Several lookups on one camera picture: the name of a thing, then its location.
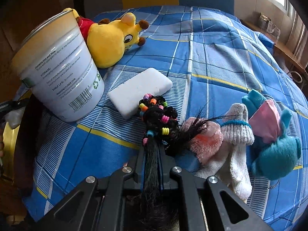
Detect grey white sock bundle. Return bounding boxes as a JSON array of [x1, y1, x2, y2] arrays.
[[195, 103, 254, 203]]

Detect black beaded hair wig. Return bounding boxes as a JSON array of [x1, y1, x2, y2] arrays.
[[138, 93, 227, 231]]

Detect teal plush toy pink dress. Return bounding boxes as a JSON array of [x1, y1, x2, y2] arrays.
[[242, 89, 301, 180]]

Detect pink fluffy doll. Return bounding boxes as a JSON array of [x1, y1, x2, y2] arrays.
[[180, 117, 223, 166]]

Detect white sponge block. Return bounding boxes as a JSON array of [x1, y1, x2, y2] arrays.
[[108, 68, 173, 120]]

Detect blue plaid bed sheet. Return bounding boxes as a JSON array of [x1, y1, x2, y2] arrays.
[[23, 6, 307, 230]]

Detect white milk powder can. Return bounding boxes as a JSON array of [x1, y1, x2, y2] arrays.
[[11, 9, 104, 122]]

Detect yellow giraffe plush toy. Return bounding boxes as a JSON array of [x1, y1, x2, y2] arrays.
[[73, 9, 149, 68]]

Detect wooden desk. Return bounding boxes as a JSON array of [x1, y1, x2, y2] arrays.
[[240, 19, 307, 78]]

